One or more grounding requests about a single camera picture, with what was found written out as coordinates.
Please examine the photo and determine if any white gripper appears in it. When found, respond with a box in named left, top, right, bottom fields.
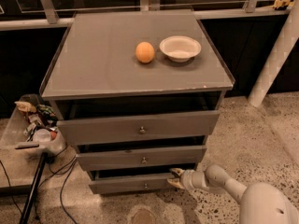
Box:
left=167, top=168, right=208, bottom=190

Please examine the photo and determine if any grey bottom drawer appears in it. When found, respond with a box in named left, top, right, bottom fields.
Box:
left=88, top=166, right=175, bottom=195

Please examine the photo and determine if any grey drawer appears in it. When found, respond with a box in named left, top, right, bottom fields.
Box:
left=58, top=110, right=220, bottom=146
left=77, top=146, right=206, bottom=171
left=88, top=166, right=175, bottom=195

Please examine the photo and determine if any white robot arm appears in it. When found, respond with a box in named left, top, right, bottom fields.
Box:
left=168, top=164, right=299, bottom=224

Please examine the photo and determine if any grey middle drawer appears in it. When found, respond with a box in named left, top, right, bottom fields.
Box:
left=77, top=146, right=206, bottom=171

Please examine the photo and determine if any grey top drawer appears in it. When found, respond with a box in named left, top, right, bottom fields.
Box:
left=58, top=110, right=220, bottom=146

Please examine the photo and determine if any grey drawer cabinet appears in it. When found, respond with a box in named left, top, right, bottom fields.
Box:
left=39, top=8, right=235, bottom=195

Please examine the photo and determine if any white paper bowl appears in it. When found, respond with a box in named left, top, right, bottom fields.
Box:
left=159, top=35, right=202, bottom=63

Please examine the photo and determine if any orange fruit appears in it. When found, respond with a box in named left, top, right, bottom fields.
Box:
left=135, top=42, right=155, bottom=63

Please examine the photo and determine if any white diagonal pole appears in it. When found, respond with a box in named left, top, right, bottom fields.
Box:
left=248, top=0, right=299, bottom=107

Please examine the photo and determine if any white cup in bin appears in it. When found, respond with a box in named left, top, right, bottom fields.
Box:
left=33, top=129, right=51, bottom=142

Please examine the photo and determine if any green snack bag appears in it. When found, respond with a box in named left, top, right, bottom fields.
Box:
left=36, top=105, right=58, bottom=121

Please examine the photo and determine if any black tripod leg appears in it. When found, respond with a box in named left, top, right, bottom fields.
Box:
left=19, top=153, right=48, bottom=224

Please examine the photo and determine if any black floor cable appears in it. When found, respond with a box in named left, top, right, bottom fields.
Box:
left=0, top=145, right=78, bottom=224

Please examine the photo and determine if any yellow clamp on rail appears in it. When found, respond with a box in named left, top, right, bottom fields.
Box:
left=273, top=0, right=293, bottom=10

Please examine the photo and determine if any metal window rail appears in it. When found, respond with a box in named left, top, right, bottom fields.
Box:
left=0, top=0, right=294, bottom=31

